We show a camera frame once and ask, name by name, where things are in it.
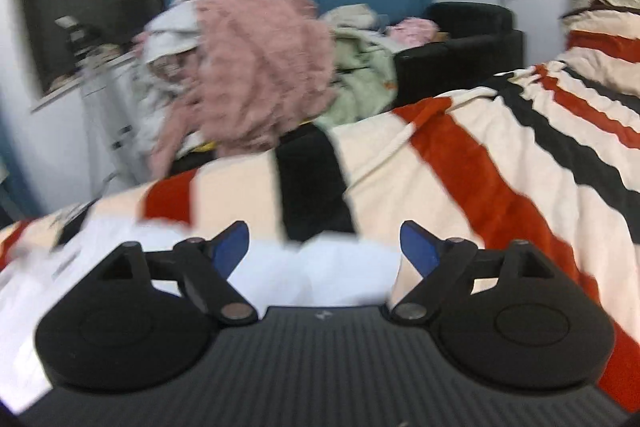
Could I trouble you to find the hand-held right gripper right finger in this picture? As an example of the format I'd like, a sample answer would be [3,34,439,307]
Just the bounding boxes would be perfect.
[387,220,556,324]

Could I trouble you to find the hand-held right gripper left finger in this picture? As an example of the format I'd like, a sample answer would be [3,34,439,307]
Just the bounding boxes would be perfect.
[95,221,259,327]

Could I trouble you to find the white shirt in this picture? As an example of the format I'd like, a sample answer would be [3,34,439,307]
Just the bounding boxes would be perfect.
[0,212,403,413]

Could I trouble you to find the striped fleece blanket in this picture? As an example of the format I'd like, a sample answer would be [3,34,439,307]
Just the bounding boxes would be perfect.
[0,59,640,413]

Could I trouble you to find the pale green blanket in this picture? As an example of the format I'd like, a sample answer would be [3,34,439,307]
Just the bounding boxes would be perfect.
[315,4,401,130]

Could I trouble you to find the pink fluffy blanket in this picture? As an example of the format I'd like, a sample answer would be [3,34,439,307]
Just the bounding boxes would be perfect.
[150,0,337,178]

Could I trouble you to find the standing garment steamer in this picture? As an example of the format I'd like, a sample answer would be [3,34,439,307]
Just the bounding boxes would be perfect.
[52,14,138,188]

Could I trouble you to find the black armchair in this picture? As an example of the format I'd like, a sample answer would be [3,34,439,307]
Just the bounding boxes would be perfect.
[395,2,525,108]

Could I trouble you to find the pink clothing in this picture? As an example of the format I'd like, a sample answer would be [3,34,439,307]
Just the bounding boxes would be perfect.
[387,17,440,46]

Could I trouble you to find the white hooded garment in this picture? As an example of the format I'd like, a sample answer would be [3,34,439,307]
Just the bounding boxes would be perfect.
[132,2,203,152]

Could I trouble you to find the striped pillow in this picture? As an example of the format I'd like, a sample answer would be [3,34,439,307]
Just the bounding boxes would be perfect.
[560,4,640,100]

